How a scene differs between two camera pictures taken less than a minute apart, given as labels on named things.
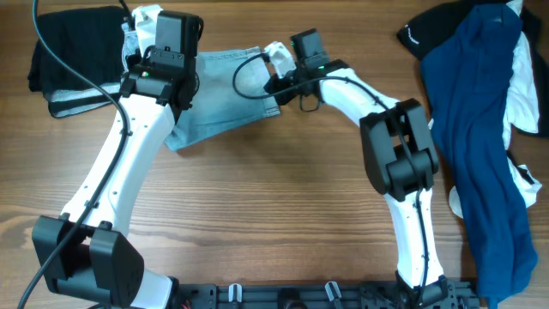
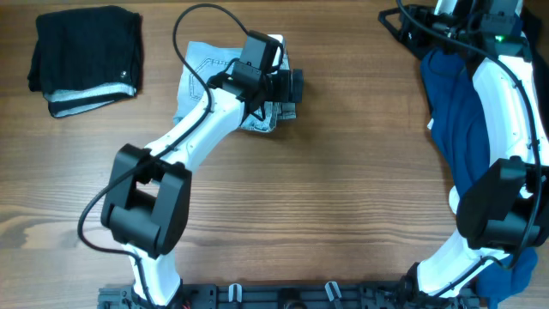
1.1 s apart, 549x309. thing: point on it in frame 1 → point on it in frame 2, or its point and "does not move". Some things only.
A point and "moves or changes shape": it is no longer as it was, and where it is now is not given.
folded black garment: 91,42 does not move
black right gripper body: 292,80 → 450,24
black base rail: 438,293 does not move
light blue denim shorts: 232,92 moves or changes shape
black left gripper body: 194,75 → 275,87
